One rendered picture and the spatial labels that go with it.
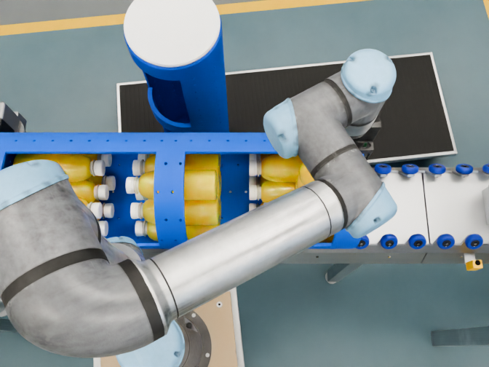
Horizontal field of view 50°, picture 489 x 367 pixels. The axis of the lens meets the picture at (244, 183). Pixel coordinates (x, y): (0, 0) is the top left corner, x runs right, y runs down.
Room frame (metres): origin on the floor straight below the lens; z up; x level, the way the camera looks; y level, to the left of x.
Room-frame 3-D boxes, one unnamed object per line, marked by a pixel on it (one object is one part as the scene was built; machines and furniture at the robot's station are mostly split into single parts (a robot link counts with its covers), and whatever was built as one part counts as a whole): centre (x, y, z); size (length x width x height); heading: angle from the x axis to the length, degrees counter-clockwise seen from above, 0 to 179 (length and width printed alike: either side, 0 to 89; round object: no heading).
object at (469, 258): (0.24, -0.62, 0.92); 0.08 x 0.03 x 0.05; 0
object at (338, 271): (0.30, -0.38, 0.31); 0.06 x 0.06 x 0.63; 0
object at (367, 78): (0.36, -0.17, 1.64); 0.09 x 0.08 x 0.11; 120
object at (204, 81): (0.89, 0.21, 0.59); 0.28 x 0.28 x 0.88
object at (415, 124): (1.01, -0.18, 0.07); 1.50 x 0.52 x 0.15; 96
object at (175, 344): (0.01, 0.17, 1.33); 0.13 x 0.12 x 0.14; 30
